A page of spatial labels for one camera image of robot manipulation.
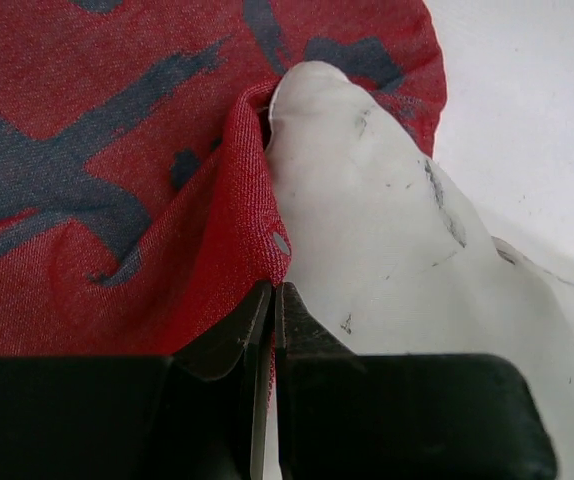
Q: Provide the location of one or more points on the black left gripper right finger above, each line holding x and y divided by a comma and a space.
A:
318, 402

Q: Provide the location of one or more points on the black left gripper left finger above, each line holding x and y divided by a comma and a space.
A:
220, 411

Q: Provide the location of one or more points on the white pillow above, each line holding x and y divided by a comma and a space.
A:
387, 252

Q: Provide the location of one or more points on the red patterned pillowcase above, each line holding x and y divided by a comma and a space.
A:
135, 205

